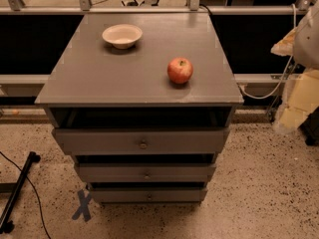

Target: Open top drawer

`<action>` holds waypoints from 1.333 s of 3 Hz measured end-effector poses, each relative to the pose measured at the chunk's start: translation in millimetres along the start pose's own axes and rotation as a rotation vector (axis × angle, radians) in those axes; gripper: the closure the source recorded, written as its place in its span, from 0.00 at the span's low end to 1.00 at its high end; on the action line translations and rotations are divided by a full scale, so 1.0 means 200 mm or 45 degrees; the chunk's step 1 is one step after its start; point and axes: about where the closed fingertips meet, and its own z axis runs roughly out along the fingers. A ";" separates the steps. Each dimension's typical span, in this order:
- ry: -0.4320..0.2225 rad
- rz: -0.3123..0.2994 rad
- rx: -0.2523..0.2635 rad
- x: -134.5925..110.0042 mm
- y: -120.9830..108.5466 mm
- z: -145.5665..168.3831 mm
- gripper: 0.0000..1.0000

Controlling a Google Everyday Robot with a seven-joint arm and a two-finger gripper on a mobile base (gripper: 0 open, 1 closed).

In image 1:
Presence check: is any grey drawer cabinet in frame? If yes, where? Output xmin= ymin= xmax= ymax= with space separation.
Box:
xmin=36 ymin=13 xmax=243 ymax=192

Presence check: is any blue tape cross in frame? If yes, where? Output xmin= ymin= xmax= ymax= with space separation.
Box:
xmin=72 ymin=190 xmax=92 ymax=222

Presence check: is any metal railing frame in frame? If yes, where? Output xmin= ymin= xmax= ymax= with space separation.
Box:
xmin=0 ymin=0 xmax=319 ymax=98

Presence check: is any black stand leg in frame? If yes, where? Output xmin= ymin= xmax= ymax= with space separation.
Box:
xmin=0 ymin=151 xmax=41 ymax=234

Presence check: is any grey bottom drawer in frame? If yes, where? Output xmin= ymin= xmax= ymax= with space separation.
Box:
xmin=91 ymin=188 xmax=207 ymax=203

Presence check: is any grey middle drawer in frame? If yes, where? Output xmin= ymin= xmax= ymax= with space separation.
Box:
xmin=75 ymin=163 xmax=215 ymax=182

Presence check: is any red apple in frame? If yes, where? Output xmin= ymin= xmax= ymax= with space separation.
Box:
xmin=167 ymin=57 xmax=193 ymax=84

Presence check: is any white paper bowl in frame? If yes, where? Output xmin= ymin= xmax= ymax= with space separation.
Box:
xmin=102 ymin=24 xmax=143 ymax=50

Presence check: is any white cable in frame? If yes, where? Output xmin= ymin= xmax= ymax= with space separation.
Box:
xmin=237 ymin=3 xmax=298 ymax=101

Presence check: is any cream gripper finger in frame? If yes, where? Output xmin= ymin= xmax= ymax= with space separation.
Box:
xmin=270 ymin=28 xmax=296 ymax=57
xmin=273 ymin=69 xmax=319 ymax=134

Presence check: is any grey drawer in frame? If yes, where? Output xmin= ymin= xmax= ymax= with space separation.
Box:
xmin=75 ymin=163 xmax=215 ymax=182
xmin=53 ymin=128 xmax=229 ymax=155
xmin=91 ymin=188 xmax=207 ymax=203

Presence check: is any grey top drawer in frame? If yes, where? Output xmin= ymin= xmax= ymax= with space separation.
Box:
xmin=53 ymin=128 xmax=229 ymax=155

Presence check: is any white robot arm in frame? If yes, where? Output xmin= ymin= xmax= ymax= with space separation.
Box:
xmin=271 ymin=1 xmax=319 ymax=133

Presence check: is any black floor cable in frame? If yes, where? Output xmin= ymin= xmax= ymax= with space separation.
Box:
xmin=0 ymin=150 xmax=53 ymax=239

